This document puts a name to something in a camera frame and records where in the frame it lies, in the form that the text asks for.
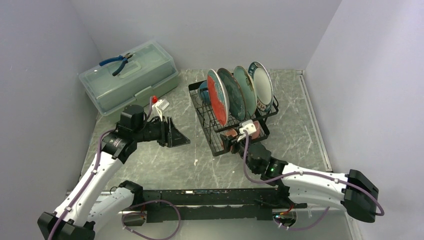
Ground clear plastic storage box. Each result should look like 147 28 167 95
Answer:
79 40 178 116

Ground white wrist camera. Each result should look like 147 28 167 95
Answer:
236 119 257 142
150 95 170 120

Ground mint green flower plate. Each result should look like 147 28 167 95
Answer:
233 66 257 118

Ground small pink mug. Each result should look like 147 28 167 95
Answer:
220 129 238 152

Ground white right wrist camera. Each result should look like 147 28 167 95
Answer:
236 119 257 142

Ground dark blue speckled plate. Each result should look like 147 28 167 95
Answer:
217 68 247 121

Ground dark blue tan bowl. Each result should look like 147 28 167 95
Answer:
198 80 211 105

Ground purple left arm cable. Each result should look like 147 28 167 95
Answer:
47 96 182 240

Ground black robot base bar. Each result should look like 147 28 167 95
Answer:
125 188 307 223

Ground blue handled pliers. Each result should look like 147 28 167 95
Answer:
99 52 135 77

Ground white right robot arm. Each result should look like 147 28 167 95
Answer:
221 135 385 223

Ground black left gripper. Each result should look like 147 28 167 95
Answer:
133 115 190 148

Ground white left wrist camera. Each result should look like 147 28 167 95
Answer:
150 95 170 120

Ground large pink mug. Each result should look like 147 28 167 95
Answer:
252 120 270 138

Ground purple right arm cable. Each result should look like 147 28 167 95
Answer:
241 129 386 232

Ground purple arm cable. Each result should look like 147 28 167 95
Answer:
47 96 182 240
241 129 386 232

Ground green rimmed white plate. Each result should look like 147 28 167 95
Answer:
248 61 274 113

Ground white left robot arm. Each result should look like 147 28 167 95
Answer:
37 105 190 240

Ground black wire dish rack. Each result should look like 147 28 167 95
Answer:
188 80 279 157

